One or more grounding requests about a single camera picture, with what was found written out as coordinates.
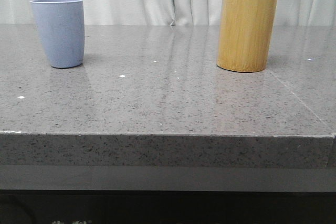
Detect blue plastic cup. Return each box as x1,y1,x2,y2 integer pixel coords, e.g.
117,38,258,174
30,0,85,68

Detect bamboo cylinder holder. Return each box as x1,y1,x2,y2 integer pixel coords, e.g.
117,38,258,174
216,0,277,72

